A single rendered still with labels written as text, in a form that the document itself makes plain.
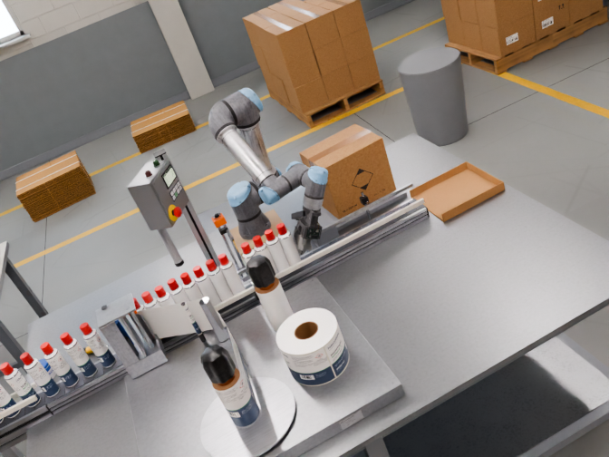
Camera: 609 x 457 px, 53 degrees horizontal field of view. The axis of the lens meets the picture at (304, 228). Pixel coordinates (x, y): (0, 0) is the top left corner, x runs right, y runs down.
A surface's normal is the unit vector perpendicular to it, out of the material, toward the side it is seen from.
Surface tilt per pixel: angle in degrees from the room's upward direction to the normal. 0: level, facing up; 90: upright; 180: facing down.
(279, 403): 0
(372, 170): 90
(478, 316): 0
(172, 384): 0
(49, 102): 90
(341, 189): 90
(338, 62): 90
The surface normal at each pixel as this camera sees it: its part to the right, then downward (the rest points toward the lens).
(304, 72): 0.34, 0.43
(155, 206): -0.20, 0.60
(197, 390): -0.30, -0.79
